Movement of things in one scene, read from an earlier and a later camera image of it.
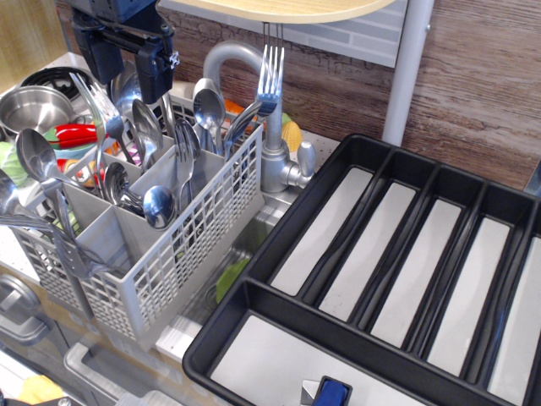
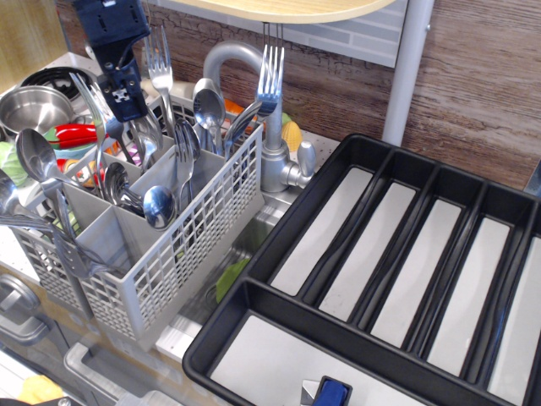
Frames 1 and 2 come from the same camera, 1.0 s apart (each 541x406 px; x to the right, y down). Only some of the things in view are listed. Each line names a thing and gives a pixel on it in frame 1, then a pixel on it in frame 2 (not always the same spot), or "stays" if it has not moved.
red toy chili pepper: (72, 134) stays
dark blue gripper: (136, 18) to (112, 27)
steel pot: (37, 107) stays
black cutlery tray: (418, 282) stays
